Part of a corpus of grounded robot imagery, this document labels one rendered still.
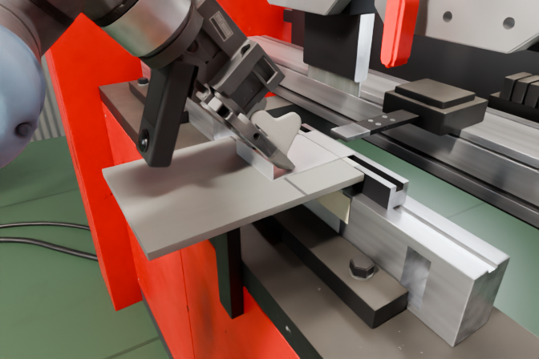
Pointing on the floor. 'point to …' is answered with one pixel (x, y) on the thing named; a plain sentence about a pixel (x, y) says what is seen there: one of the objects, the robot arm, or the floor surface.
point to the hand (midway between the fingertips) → (269, 156)
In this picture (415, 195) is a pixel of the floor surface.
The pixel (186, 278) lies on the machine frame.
